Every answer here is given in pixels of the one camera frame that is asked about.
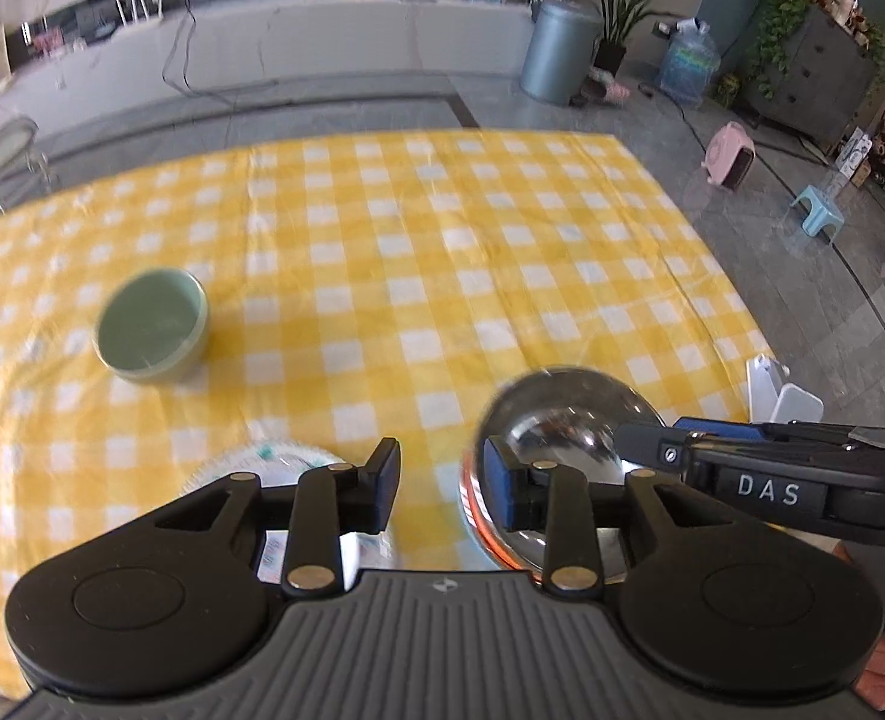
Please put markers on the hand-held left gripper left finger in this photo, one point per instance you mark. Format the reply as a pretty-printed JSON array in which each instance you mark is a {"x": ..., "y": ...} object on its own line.
[{"x": 386, "y": 484}]

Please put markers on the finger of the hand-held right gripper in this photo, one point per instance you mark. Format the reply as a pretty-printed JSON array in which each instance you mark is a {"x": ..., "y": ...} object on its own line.
[
  {"x": 648, "y": 446},
  {"x": 720, "y": 431}
]

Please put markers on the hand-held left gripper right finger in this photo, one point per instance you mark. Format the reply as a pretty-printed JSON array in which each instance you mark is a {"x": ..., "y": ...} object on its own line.
[{"x": 501, "y": 484}]

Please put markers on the orange steel bowl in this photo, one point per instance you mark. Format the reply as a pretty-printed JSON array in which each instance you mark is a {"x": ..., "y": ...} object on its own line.
[{"x": 562, "y": 420}]

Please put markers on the white plastic stand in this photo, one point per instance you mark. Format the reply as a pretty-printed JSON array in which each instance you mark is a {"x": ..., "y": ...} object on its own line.
[{"x": 776, "y": 394}]

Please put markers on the yellow checked tablecloth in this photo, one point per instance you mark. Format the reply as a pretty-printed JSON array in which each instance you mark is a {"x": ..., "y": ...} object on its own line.
[{"x": 412, "y": 277}]

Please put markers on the light blue plastic stool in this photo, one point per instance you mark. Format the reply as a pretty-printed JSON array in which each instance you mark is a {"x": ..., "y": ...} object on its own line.
[{"x": 817, "y": 210}]

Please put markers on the pink space heater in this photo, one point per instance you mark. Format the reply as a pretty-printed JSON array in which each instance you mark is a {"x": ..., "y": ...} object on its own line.
[{"x": 731, "y": 157}]

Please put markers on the green ceramic bowl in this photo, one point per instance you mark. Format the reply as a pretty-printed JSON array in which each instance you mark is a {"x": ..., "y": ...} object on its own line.
[{"x": 150, "y": 322}]

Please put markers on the pink slippers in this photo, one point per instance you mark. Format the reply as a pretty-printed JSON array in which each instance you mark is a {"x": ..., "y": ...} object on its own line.
[{"x": 607, "y": 90}]

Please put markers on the grey drawer cabinet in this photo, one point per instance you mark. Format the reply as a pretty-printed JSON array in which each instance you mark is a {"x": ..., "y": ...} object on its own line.
[{"x": 817, "y": 82}]

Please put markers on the clear water jug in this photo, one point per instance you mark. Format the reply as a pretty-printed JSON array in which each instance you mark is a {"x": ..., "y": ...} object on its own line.
[{"x": 688, "y": 64}]

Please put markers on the potted plant in black pot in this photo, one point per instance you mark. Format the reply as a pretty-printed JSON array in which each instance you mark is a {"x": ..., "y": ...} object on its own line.
[{"x": 609, "y": 56}]

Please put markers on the grey trash bin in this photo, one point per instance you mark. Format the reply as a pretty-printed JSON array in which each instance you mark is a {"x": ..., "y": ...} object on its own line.
[{"x": 558, "y": 52}]

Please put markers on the white television cabinet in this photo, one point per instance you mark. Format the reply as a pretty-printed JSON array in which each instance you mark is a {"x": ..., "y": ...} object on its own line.
[{"x": 300, "y": 37}]

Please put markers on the white router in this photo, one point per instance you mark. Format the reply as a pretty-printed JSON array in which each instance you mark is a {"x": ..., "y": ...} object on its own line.
[{"x": 141, "y": 4}]

